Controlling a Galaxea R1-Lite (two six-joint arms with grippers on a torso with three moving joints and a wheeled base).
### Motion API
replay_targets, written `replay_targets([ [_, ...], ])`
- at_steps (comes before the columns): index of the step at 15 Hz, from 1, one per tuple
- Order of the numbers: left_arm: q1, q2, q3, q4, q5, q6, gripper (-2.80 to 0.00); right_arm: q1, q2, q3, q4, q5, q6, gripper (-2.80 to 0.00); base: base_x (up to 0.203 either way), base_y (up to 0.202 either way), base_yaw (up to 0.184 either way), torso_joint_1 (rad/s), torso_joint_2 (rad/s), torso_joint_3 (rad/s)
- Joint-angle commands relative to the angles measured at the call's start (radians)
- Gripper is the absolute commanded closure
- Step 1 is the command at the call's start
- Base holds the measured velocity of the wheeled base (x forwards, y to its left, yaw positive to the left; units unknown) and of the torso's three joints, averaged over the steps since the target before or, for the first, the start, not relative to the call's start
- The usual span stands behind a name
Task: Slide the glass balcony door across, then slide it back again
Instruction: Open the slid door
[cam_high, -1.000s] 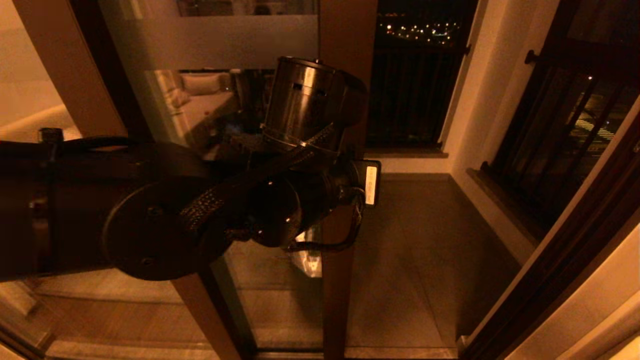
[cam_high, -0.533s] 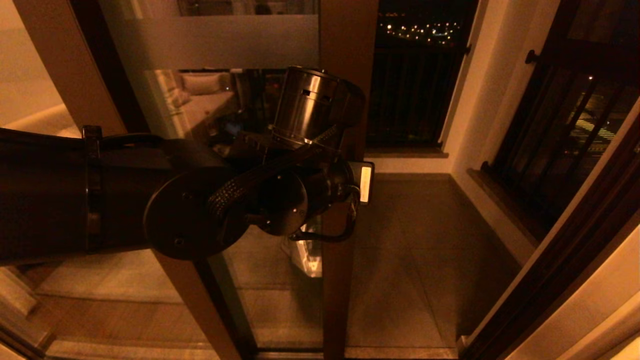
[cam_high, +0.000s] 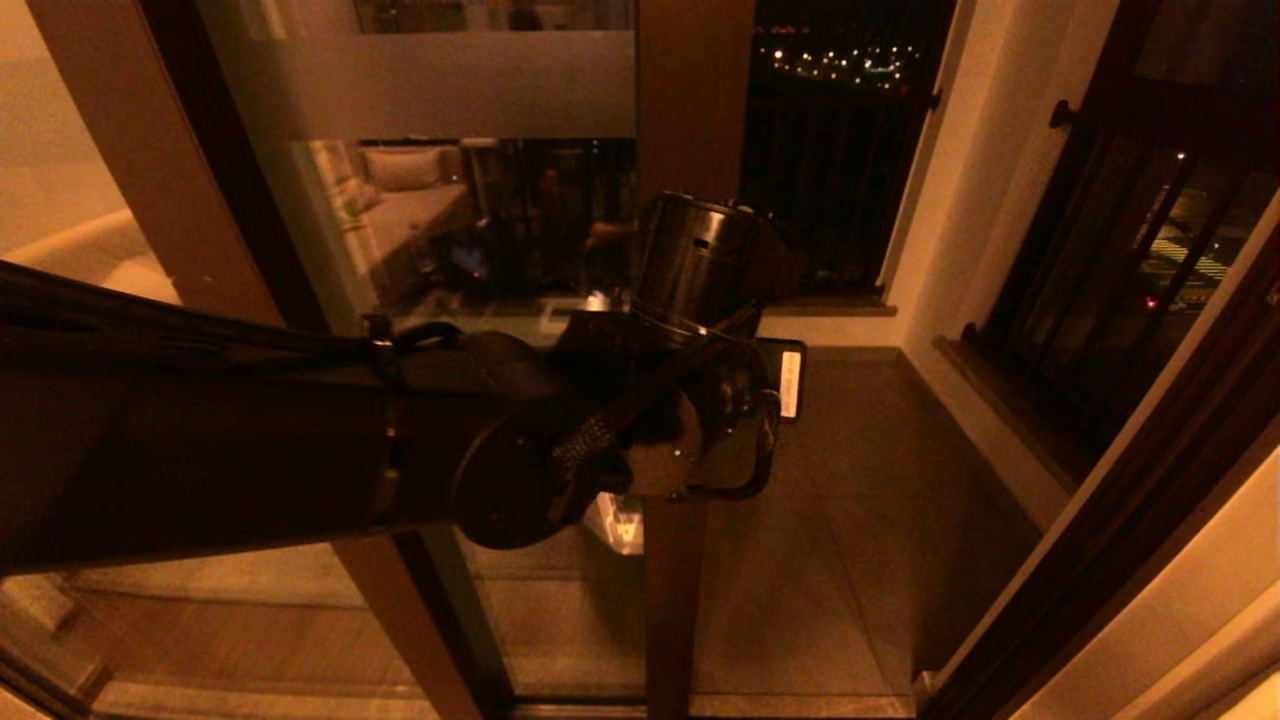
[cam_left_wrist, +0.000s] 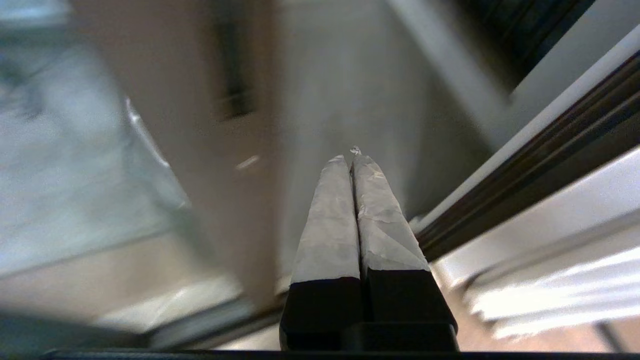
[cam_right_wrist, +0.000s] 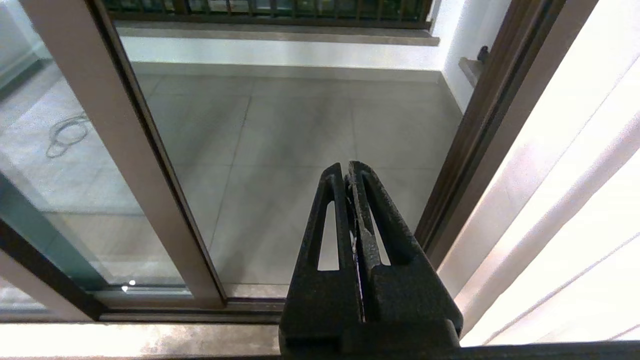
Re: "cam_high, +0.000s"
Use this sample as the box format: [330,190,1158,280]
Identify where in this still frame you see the metal door floor track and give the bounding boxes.
[90,680,916,720]

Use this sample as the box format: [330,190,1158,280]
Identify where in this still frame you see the fixed brown door frame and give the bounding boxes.
[0,0,511,720]

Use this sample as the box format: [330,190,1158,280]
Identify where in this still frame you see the brown framed sliding glass door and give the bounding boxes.
[195,0,758,720]

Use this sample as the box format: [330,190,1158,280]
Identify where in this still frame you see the dark stone window sill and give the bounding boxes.
[760,293,898,318]
[932,333,1098,493]

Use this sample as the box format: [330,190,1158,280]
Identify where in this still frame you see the dark brown door jamb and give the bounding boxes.
[915,225,1280,720]

